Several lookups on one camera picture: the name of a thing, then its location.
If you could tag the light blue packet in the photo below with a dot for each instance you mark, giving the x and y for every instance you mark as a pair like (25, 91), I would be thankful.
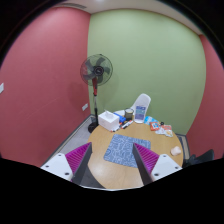
(149, 119)

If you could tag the white printed packet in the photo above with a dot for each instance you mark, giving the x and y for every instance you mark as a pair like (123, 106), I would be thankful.
(165, 130)

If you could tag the black marker pen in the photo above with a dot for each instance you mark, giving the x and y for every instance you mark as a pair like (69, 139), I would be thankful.
(127, 124)

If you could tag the white plastic chair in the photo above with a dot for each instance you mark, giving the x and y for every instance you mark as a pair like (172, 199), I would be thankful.
(143, 100)

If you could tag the pink computer mouse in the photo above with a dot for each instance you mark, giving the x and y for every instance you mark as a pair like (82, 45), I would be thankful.
(175, 151)

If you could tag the white wall socket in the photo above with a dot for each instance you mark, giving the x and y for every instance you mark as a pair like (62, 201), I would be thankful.
(85, 107)

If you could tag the blue patterned mouse pad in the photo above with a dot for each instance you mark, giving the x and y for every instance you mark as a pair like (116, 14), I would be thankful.
(120, 149)

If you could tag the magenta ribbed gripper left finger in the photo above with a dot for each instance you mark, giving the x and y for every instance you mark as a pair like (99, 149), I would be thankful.
(78, 160)

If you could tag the white wall switch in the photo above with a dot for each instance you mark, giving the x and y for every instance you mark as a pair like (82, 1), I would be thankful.
(1, 87)

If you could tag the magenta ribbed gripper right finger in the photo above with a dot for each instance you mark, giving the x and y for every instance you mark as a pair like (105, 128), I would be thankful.
(146, 160)

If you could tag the white tissue box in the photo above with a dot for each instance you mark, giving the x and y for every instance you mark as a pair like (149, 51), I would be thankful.
(108, 120)

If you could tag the black office chair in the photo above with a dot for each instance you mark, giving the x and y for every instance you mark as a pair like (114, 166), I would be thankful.
(193, 159)

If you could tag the blue small box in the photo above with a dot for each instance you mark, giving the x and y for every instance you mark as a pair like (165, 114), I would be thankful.
(121, 118)

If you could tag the orange snack packet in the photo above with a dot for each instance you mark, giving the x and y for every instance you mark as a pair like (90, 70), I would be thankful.
(154, 126)

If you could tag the dark round jar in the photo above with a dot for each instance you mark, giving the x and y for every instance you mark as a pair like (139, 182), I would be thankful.
(128, 113)

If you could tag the black standing fan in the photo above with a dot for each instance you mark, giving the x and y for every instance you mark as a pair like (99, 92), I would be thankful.
(96, 70)

